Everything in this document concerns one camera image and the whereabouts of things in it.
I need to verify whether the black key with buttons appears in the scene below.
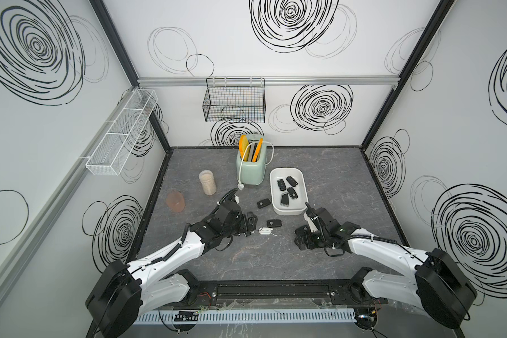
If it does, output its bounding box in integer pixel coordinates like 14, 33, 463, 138
286, 176, 298, 187

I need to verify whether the black silver key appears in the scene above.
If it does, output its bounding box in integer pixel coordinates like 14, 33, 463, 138
280, 193, 290, 206

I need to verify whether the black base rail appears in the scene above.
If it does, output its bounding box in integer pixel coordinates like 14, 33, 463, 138
179, 280, 389, 308

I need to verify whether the green toaster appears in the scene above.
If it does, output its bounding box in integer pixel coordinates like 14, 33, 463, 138
237, 134, 268, 189

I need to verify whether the beige textured cup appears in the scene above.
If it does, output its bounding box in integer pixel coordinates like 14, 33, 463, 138
199, 170, 217, 196

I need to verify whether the orange toast slice right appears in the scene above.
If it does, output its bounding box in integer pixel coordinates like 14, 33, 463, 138
252, 138, 263, 162

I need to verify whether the black VW key bottom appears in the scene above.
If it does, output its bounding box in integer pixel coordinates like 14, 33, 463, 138
287, 187, 298, 199

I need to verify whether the black VW key middle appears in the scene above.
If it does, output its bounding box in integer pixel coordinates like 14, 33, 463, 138
266, 219, 283, 228

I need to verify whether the white mesh wall shelf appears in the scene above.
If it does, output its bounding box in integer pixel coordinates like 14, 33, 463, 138
86, 89, 158, 176

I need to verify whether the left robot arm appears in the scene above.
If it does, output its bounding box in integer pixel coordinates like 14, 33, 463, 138
85, 188, 257, 337

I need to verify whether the black vw key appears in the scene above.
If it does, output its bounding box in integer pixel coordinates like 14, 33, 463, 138
287, 187, 298, 199
256, 199, 271, 209
266, 219, 283, 228

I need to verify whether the white storage box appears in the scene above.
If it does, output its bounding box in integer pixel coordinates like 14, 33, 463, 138
270, 168, 308, 216

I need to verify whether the white toaster cable with plug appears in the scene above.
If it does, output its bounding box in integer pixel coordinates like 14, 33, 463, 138
236, 141, 275, 192

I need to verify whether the yellow toast slice left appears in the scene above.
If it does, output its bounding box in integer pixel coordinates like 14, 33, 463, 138
238, 135, 249, 160

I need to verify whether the black wire basket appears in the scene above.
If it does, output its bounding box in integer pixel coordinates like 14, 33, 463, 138
202, 77, 266, 123

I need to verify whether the black VW key upper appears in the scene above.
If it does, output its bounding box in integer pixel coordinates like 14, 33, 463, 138
256, 199, 271, 209

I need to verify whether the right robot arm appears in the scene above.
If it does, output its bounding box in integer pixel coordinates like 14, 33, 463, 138
294, 204, 477, 329

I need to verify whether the grey slotted cable duct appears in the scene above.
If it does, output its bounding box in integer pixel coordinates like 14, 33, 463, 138
134, 308, 357, 325

